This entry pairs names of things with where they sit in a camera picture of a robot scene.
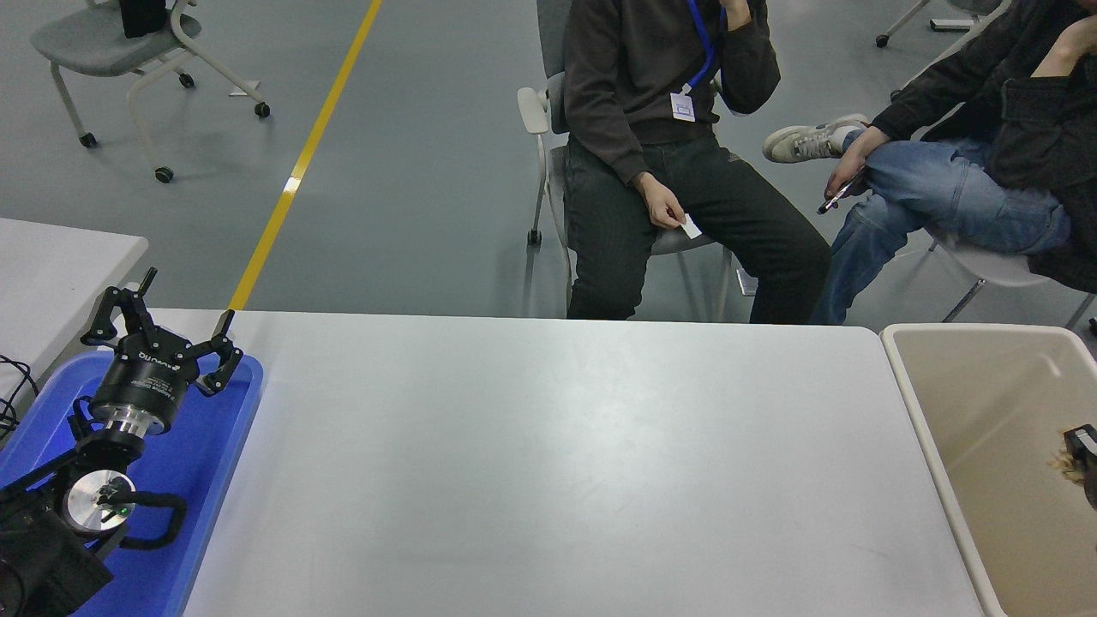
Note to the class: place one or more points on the grey wheeled chair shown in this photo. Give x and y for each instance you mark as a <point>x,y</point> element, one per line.
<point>94,38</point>

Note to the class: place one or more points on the white side table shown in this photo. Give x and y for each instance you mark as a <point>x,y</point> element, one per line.
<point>51,283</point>

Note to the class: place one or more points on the large pale plastic bin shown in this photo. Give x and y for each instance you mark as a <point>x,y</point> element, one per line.
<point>994,480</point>

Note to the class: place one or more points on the white seat chair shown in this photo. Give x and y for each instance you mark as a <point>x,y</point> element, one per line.
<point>994,266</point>

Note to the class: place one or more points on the small white card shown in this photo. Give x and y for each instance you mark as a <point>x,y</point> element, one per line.
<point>691,226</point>

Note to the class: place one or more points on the white armrest office chair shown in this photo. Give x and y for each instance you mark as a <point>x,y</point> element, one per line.
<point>531,111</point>

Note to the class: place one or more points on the person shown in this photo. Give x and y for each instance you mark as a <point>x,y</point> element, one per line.
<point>960,193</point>
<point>626,86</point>

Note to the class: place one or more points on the blue plastic tray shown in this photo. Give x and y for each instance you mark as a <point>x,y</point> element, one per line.
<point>197,480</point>

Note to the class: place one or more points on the person's left hand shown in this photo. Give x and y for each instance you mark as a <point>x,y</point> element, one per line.
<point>735,10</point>
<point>1076,43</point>

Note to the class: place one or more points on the person's right hand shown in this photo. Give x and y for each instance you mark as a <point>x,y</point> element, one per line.
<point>853,163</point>
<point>662,201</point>

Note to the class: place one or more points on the grey chair with white legs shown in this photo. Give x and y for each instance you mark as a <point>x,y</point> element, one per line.
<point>968,5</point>

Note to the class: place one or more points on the tan paper ball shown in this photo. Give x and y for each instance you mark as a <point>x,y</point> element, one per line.
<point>1068,467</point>

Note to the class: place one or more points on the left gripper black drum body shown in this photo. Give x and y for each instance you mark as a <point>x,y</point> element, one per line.
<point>141,377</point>

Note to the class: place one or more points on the black bag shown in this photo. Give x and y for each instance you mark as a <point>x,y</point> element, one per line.
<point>141,17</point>

